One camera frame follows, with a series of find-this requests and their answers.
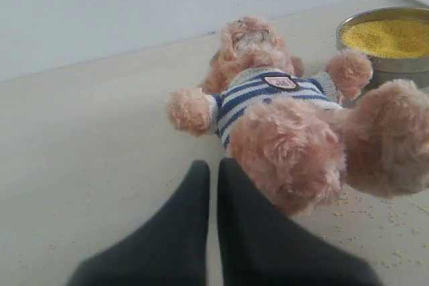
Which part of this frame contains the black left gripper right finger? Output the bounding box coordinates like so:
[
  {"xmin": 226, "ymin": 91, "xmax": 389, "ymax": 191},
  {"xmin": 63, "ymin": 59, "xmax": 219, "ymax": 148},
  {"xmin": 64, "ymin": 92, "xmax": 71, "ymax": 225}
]
[{"xmin": 217, "ymin": 159, "xmax": 381, "ymax": 285}]

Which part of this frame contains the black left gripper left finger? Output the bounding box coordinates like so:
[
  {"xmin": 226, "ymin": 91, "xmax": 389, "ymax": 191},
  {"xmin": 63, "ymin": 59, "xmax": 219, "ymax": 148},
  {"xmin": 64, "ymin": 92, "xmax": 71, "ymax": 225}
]
[{"xmin": 67, "ymin": 160, "xmax": 210, "ymax": 285}]

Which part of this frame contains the tan teddy bear striped sweater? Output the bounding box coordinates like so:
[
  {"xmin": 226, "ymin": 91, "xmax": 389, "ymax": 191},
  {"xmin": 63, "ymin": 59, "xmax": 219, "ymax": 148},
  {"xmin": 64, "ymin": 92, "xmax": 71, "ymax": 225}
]
[{"xmin": 167, "ymin": 16, "xmax": 428, "ymax": 215}]

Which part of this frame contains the steel bowl of yellow millet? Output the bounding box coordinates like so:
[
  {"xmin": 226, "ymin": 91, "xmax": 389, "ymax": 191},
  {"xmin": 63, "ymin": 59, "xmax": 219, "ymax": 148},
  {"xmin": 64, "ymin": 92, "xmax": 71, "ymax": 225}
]
[{"xmin": 336, "ymin": 7, "xmax": 428, "ymax": 92}]

